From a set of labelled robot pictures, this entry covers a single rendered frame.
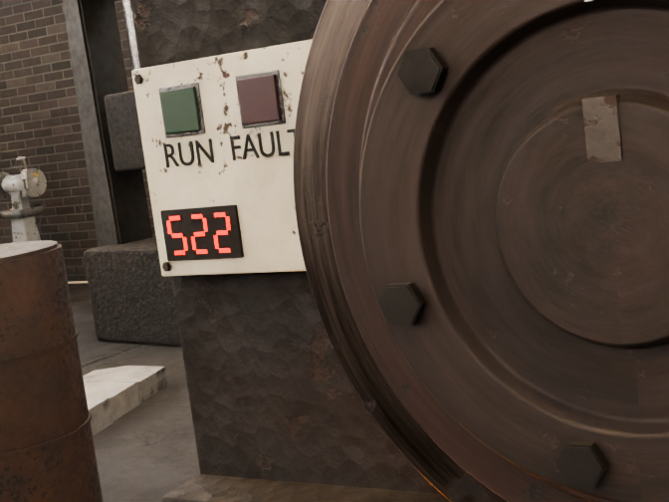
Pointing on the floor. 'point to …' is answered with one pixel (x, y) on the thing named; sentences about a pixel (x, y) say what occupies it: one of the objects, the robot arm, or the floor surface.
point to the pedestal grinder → (34, 179)
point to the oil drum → (42, 382)
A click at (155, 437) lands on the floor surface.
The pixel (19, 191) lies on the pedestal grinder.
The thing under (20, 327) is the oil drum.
